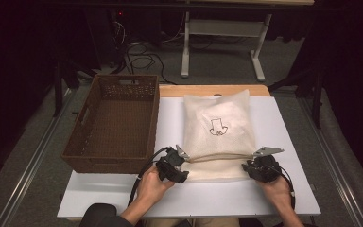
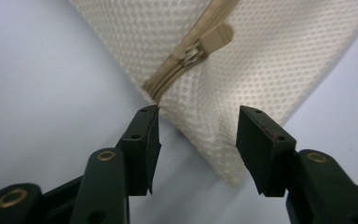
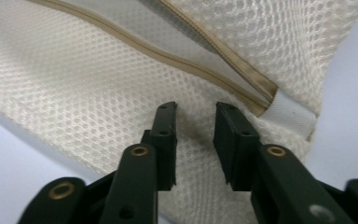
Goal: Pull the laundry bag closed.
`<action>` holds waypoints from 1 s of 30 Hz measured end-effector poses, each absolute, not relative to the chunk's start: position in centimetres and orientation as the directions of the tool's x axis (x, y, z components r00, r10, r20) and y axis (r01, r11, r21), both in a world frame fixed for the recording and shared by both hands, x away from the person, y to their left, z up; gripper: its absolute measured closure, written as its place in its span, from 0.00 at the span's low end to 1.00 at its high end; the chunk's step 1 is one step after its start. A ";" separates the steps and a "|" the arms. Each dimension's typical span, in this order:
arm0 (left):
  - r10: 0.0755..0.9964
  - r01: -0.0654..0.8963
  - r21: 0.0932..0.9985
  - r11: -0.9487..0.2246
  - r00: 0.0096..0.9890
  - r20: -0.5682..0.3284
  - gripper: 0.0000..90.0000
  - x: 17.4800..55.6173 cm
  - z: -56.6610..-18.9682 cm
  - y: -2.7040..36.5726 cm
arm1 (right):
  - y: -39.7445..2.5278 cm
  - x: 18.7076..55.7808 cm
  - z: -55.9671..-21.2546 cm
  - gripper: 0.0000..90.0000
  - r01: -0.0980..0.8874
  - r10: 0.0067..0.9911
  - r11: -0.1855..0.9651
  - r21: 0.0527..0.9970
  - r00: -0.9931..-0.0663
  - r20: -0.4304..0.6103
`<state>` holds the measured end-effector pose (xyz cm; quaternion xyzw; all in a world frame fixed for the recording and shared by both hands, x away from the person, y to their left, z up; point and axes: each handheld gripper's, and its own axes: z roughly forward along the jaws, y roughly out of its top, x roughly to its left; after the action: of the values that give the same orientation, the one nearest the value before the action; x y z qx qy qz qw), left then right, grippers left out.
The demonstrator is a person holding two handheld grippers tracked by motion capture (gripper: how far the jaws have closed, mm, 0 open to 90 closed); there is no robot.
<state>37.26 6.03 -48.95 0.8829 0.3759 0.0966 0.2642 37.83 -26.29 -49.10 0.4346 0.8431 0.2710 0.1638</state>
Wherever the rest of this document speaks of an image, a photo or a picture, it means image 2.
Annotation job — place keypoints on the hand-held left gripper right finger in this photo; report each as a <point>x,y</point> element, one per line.
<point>264,155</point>

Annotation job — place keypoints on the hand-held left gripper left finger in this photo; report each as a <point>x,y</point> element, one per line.
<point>140,155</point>

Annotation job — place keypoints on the cream cloth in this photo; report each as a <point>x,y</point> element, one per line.
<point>245,77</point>

